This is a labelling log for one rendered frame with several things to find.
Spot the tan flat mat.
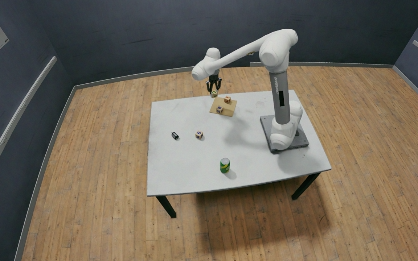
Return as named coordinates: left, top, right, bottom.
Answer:
left=209, top=97, right=237, bottom=117

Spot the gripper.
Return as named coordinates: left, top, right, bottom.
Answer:
left=206, top=74, right=222, bottom=98

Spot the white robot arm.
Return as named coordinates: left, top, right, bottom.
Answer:
left=192, top=29, right=303, bottom=150

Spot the green and yellow drink can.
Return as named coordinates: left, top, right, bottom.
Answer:
left=220, top=157, right=230, bottom=173

